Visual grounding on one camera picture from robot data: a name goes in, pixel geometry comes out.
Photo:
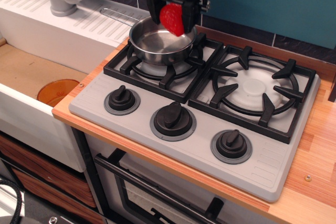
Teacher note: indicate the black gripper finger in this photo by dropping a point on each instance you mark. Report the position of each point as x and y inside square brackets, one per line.
[155, 7]
[190, 15]

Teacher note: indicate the red toy strawberry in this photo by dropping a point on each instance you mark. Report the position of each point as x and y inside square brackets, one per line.
[171, 19]

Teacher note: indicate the stainless steel pan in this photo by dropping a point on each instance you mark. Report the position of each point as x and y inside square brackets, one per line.
[152, 43]

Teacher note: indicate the black left stove knob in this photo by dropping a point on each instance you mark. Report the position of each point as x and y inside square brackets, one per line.
[121, 101]

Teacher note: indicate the black stove knob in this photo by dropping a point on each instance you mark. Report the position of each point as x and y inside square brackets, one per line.
[121, 101]
[231, 147]
[173, 122]

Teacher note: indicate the black middle stove knob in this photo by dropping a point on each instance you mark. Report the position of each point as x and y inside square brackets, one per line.
[173, 122]

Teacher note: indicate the grey toy stove top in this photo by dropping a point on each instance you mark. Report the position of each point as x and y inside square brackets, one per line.
[262, 175]

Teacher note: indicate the black right stove knob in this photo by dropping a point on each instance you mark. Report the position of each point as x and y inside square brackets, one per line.
[231, 147]

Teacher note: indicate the black left burner grate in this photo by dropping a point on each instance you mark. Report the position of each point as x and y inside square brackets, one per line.
[175, 82]

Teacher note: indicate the black burner grate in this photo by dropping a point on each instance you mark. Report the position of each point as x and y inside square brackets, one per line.
[175, 82]
[266, 95]

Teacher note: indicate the black right burner grate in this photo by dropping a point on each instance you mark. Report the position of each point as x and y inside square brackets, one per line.
[266, 95]

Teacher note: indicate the white toy sink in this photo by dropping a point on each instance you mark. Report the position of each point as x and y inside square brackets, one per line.
[38, 48]

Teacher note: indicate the upper wooden drawer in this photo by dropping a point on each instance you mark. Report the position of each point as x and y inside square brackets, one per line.
[59, 175]

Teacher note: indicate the wooden drawer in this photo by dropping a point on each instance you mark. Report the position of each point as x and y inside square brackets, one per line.
[70, 207]
[59, 175]

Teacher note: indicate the toy oven door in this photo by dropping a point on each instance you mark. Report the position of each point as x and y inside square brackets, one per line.
[147, 197]

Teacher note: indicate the lower wooden drawer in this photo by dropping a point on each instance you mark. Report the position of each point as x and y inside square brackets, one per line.
[70, 207]

